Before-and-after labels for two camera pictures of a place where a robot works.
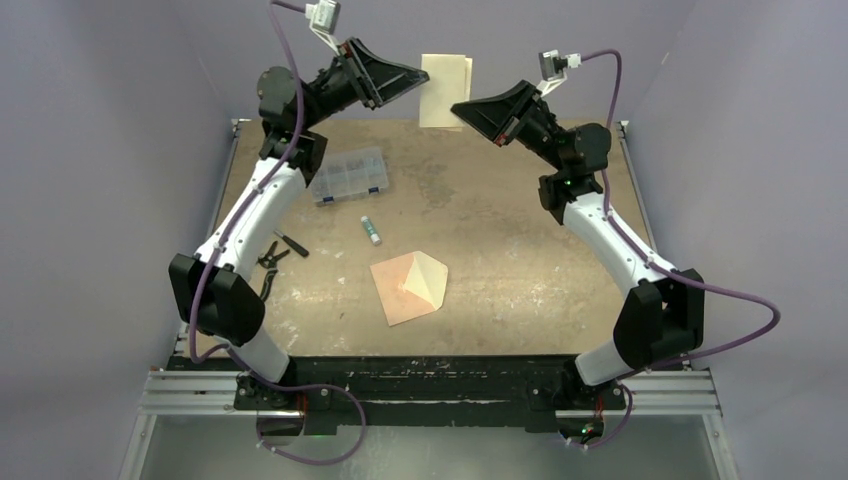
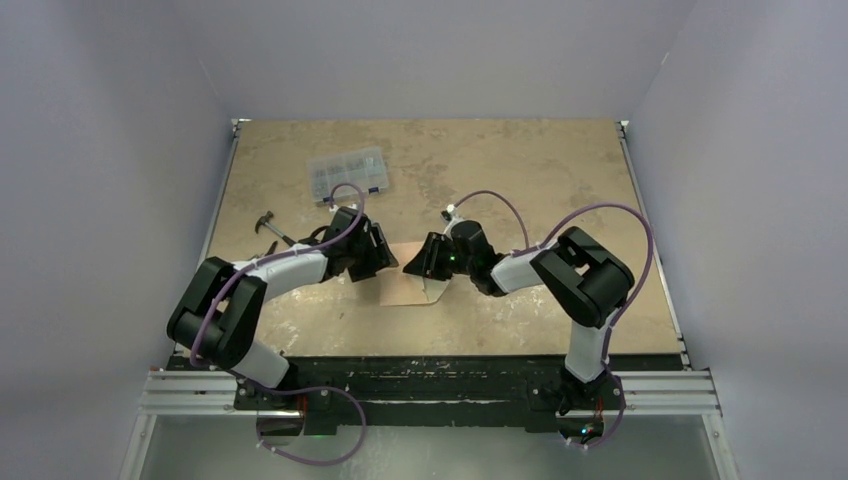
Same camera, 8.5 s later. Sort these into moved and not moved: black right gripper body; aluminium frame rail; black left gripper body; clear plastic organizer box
Moved: black right gripper body; black left gripper body
Not moved: clear plastic organizer box; aluminium frame rail
